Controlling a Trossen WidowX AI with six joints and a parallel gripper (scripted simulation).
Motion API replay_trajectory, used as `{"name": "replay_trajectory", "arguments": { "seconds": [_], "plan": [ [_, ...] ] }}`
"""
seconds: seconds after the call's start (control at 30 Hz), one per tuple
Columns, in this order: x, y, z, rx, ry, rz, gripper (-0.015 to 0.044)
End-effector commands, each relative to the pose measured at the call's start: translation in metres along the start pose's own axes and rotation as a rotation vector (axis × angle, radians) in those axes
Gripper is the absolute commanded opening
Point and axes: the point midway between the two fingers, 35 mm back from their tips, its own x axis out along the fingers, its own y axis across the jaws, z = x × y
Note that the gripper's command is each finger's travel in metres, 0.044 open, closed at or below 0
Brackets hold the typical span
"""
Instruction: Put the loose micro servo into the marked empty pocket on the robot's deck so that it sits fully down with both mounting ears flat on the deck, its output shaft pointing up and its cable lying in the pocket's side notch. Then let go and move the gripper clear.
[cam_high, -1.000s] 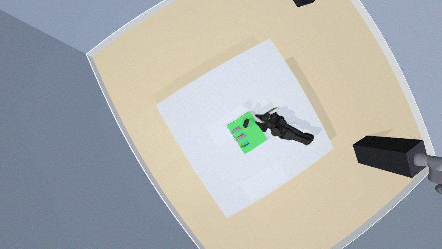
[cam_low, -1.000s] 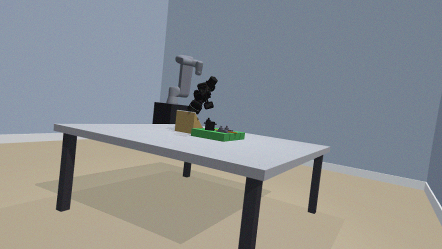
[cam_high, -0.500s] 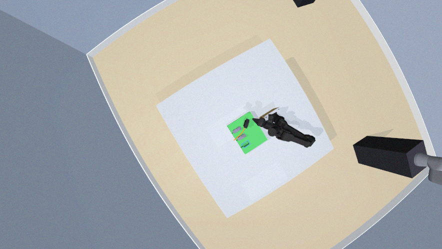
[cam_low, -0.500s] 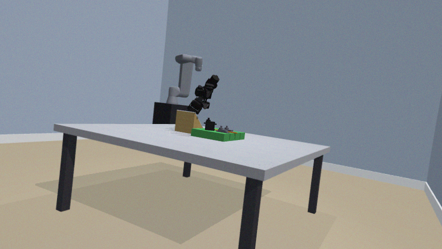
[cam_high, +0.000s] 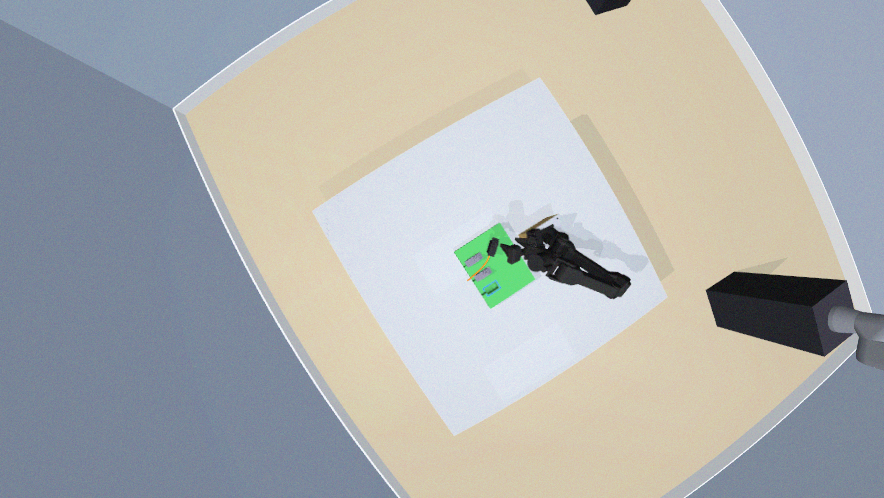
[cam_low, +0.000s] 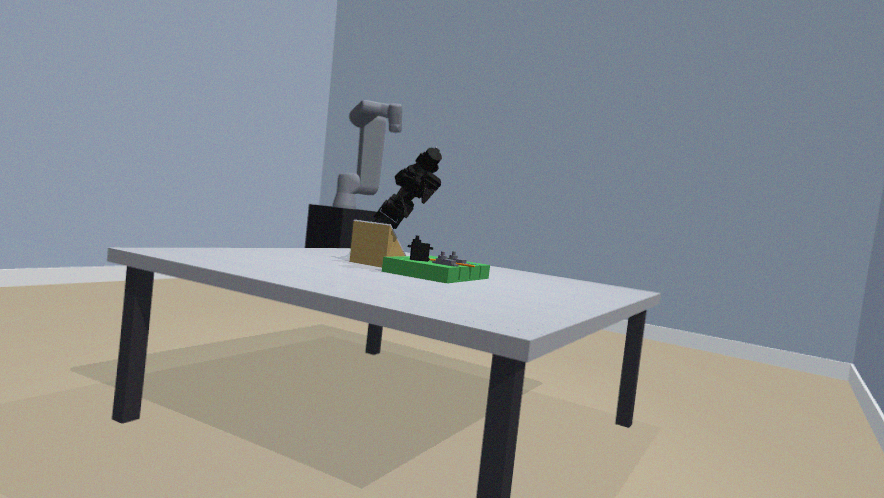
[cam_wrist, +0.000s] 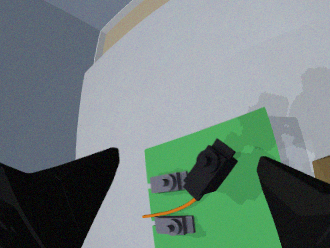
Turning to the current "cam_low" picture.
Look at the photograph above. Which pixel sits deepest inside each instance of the green flat deck plate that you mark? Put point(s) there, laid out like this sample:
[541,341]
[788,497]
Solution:
[444,270]

